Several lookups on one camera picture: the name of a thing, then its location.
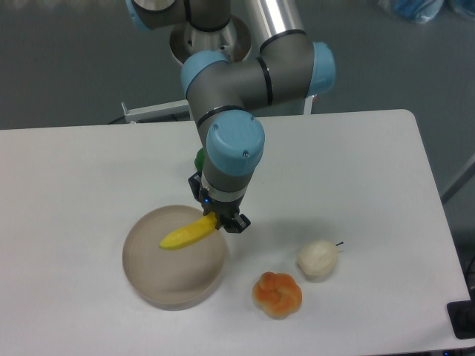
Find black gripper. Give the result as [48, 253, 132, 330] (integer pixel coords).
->
[188, 171, 250, 234]

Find yellow toy banana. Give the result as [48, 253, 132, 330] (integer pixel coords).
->
[160, 212, 217, 251]

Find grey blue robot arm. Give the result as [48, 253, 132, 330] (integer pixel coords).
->
[127, 1, 336, 233]

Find beige round plate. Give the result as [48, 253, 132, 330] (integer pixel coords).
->
[122, 205, 228, 310]

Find green toy bell pepper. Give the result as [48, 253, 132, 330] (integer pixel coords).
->
[194, 148, 205, 172]

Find orange knotted toy bread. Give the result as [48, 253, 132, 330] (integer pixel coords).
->
[252, 271, 303, 319]

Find white toy pear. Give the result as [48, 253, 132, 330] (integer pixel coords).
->
[296, 239, 344, 282]

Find black device at edge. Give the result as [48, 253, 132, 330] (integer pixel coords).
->
[447, 300, 474, 340]

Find blue plastic bag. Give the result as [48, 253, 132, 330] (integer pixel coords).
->
[378, 0, 444, 24]

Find white metal bracket left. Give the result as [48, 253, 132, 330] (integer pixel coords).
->
[121, 99, 189, 123]

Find white metal bracket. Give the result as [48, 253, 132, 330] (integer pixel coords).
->
[121, 99, 189, 123]
[303, 95, 318, 115]

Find white metal bracket right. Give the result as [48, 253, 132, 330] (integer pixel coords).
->
[303, 95, 318, 115]

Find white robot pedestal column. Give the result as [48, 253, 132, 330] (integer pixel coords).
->
[169, 15, 252, 65]

